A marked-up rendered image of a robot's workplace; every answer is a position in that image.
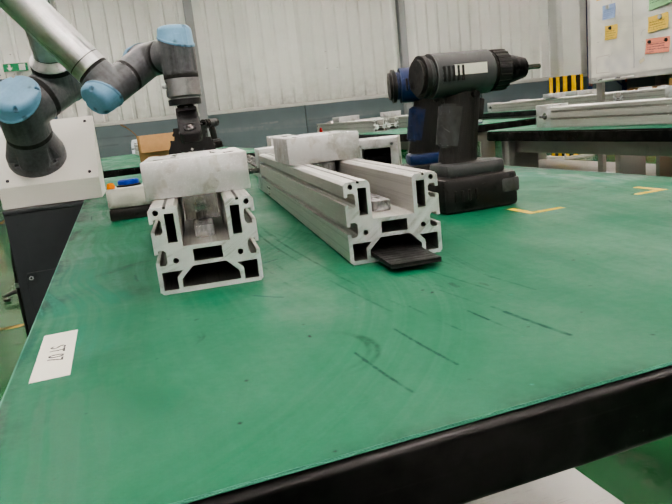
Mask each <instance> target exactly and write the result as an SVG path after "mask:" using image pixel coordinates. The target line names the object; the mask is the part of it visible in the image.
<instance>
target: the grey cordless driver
mask: <svg viewBox="0 0 672 504"><path fill-rule="evenodd" d="M540 68H541V64H540V63H539V64H528V61H527V59H526V58H524V57H520V56H515V55H511V54H509V53H508V51H506V50H505V49H492V50H487V49H480V50H468V51H456V52H444V53H432V54H426V55H424V56H423V55H422V56H416V57H415V58H414V60H413V61H412V63H411V65H410V68H409V85H410V88H411V91H412V92H413V94H414V95H415V96H416V97H417V98H419V99H425V98H428V99H435V98H444V104H441V106H438V119H437V134H436V145H438V147H439V159H438V162H440V163H433V164H431V165H430V167H429V170H430V171H434V172H435V173H437V182H438V185H437V186H433V185H429V184H428V191H432V192H436V193H438V195H439V209H440V213H442V214H446V215H450V214H456V213H462V212H468V211H474V210H480V209H486V208H492V207H498V206H504V205H510V204H514V203H515V202H517V190H519V177H518V176H516V172H515V171H514V170H511V169H504V161H503V159H502V158H496V157H477V142H478V123H479V119H483V112H484V98H480V94H482V93H488V92H489V91H500V90H504V89H507V87H508V86H509V85H510V83H512V82H515V81H517V80H520V79H522V78H524V77H526V76H527V74H528V70H530V69H540Z"/></svg>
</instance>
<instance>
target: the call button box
mask: <svg viewBox="0 0 672 504"><path fill-rule="evenodd" d="M106 197H107V202H108V208H109V209H110V211H109V213H110V219H111V221H118V220H126V219H133V218H141V217H148V215H147V211H148V209H149V207H150V205H151V204H152V202H153V201H146V199H145V193H144V187H143V183H141V182H138V183H134V184H129V185H117V186H115V189H110V190H106Z"/></svg>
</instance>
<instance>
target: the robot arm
mask: <svg viewBox="0 0 672 504"><path fill-rule="evenodd" d="M0 7H1V8H2V9H3V10H4V11H5V12H6V13H7V14H8V15H9V16H10V17H11V18H12V19H13V20H14V21H15V22H17V23H18V24H19V25H20V26H21V27H22V28H23V29H24V30H25V32H26V35H27V38H28V41H29V44H30V48H31V51H32V55H31V56H30V58H29V65H30V68H31V71H32V74H31V75H29V76H28V77H27V76H20V75H19V76H15V77H14V78H12V77H9V78H6V79H4V80H2V81H1V82H0V127H1V129H2V132H3V134H4V137H5V139H6V154H5V157H6V161H7V163H8V166H9V168H10V169H11V170H12V171H13V172H14V173H15V174H17V175H19V176H23V177H28V178H38V177H43V176H47V175H50V174H52V173H54V172H56V171H57V170H59V169H60V168H61V167H62V166H63V164H64V163H65V161H66V158H67V153H66V149H65V146H64V144H63V142H62V141H61V140H60V139H59V137H58V136H57V135H56V134H55V133H54V132H53V130H52V127H51V124H50V121H51V120H52V119H54V118H55V117H56V116H58V115H59V114H60V113H62V112H63V111H64V110H66V109H67V108H68V107H70V106H71V105H72V104H74V103H75V102H76V101H79V100H80V99H83V100H84V101H85V102H86V103H87V104H86V105H87V106H88V107H89V108H90V109H91V110H93V111H94V112H96V113H98V114H108V113H110V112H112V111H113V110H114V109H116V108H117V107H120V106H121V105H122V104H123V102H125V101H126V100H127V99H128V98H130V97H131V96H132V95H133V94H135V93H136V92H137V91H138V90H140V89H141V88H142V87H144V86H145V85H146V84H147V83H149V82H150V81H151V80H152V79H154V78H155V77H156V76H159V75H163V77H164V81H165V83H166V85H162V88H163V89H167V90H166V94H167V98H168V99H170V100H168V103H169V106H177V107H178V108H176V116H177V122H178V128H175V129H173V134H172V136H173V137H174V141H170V143H171V146H170V149H169V155H171V154H179V153H182V152H184V153H188V152H189V151H203V150H204V151H205V150H214V149H216V148H215V146H214V144H213V142H212V140H211V137H207V136H206V133H207V131H206V130H205V125H204V126H201V125H200V120H199V116H198V111H197V107H196V106H194V104H200V103H202V102H201V97H199V96H201V87H200V80H199V76H198V69H197V62H196V55H195V48H194V46H195V43H194V42H193V36H192V31H191V28H190V27H189V26H187V25H184V24H170V25H163V26H160V27H159V28H157V37H156V38H157V39H156V40H153V41H148V42H144V43H137V44H134V45H132V46H130V47H128V48H127V49H126V50H125V51H124V53H123V56H122V57H121V58H120V59H119V60H117V61H116V62H114V63H113V64H111V63H110V62H109V61H108V60H106V59H105V57H104V56H103V55H102V54H101V53H100V52H99V51H97V50H96V49H95V48H94V47H93V46H92V45H91V44H90V43H89V42H88V41H87V40H86V39H85V38H84V37H83V36H82V35H81V34H80V33H79V32H78V31H77V30H76V29H75V28H74V27H73V26H72V25H71V24H70V23H69V22H68V21H67V20H66V19H65V18H63V17H62V16H61V15H60V14H59V13H58V10H57V6H56V3H55V0H0Z"/></svg>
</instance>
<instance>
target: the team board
mask: <svg viewBox="0 0 672 504"><path fill-rule="evenodd" d="M587 25H588V71H589V83H590V84H596V90H597V103H601V102H605V82H609V81H617V80H625V79H634V78H642V77H651V76H660V75H668V74H672V0H587ZM598 172H606V155H600V154H598Z"/></svg>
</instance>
